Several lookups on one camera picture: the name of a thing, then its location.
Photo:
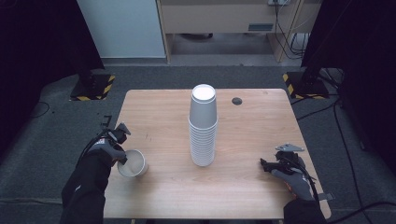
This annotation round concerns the black round table grommet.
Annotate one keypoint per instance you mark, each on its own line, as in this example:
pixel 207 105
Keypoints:
pixel 237 101

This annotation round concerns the black curtain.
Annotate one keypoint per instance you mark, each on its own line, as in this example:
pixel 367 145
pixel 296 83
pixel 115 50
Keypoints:
pixel 361 46
pixel 37 46

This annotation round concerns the white paper cup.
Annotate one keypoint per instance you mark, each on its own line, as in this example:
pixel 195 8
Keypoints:
pixel 132 165

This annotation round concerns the person's left hand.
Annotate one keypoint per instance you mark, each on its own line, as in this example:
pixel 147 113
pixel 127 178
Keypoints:
pixel 107 149

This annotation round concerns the stack of white paper cups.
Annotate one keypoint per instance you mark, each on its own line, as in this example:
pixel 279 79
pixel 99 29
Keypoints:
pixel 203 127

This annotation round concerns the striped black stand base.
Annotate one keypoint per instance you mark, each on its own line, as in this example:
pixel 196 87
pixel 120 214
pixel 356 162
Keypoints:
pixel 306 87
pixel 93 88

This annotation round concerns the white panel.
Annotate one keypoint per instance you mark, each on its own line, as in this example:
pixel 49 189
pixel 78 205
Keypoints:
pixel 124 28

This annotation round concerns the light wooden desk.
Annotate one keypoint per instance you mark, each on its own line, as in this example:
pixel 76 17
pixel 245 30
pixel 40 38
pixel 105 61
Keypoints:
pixel 218 18

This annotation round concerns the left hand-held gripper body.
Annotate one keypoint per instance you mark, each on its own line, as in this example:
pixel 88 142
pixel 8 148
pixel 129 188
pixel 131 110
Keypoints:
pixel 117 135

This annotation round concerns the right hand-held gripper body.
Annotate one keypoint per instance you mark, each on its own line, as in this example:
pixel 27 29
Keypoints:
pixel 288 157

